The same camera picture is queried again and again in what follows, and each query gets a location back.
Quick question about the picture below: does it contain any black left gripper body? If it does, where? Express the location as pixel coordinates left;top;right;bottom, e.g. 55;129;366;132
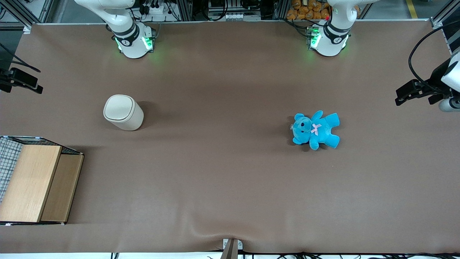
428;58;454;105

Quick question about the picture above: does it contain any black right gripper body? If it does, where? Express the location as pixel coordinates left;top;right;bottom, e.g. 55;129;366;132
0;69;15;93

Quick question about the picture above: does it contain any cream push-lid trash can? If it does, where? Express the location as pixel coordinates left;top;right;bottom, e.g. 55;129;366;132
103;95;144;131

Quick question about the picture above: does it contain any blue teddy bear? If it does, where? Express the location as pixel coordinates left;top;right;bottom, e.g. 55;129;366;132
290;110;340;151

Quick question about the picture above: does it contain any orange plush toys pile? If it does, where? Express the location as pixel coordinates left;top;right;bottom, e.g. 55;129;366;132
286;0;332;21

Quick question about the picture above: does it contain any white power strip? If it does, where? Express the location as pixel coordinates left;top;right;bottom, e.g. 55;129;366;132
143;4;166;15

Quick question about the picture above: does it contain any brown table cover cloth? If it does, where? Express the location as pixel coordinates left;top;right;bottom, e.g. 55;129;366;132
0;21;460;254

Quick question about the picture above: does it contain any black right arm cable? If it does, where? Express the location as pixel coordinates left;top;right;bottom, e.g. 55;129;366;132
0;42;41;73

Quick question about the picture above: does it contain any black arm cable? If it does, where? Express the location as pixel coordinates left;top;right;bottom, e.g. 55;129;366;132
0;42;41;73
408;20;460;95

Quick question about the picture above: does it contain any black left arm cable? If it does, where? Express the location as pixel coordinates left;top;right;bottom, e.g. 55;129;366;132
408;20;460;95

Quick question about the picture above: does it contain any aluminium frame profile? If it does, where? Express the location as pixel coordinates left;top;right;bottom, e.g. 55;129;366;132
430;0;460;30
0;0;55;34

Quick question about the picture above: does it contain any wire rack with wooden shelves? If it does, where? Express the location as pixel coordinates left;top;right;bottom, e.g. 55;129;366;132
0;136;84;226

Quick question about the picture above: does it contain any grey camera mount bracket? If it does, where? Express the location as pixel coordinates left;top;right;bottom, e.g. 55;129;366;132
220;238;244;259

